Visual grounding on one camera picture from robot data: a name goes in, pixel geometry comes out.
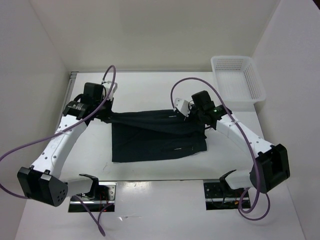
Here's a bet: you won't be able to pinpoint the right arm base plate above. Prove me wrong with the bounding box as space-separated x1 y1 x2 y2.
203 179 244 211

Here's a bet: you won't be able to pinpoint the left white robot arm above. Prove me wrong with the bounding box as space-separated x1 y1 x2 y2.
17 81 118 207

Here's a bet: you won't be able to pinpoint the aluminium table edge rail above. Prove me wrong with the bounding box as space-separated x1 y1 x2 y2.
62 71 78 110

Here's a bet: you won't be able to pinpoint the dark navy shorts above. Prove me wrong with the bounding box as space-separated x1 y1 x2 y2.
104 109 208 163

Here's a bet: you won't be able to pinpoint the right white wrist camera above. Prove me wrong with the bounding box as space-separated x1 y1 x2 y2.
173 98 193 118

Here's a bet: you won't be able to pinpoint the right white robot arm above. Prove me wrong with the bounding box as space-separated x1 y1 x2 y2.
191 90 291 197

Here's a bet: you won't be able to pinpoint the white plastic mesh basket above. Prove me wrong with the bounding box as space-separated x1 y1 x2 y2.
210 55 266 104

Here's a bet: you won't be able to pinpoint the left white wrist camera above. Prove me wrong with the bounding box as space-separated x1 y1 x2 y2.
101 81 118 100

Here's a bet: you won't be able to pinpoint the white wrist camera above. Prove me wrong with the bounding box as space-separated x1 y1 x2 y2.
101 81 118 100
173 98 193 118

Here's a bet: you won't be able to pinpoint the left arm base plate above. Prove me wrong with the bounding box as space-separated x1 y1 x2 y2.
68 181 117 213

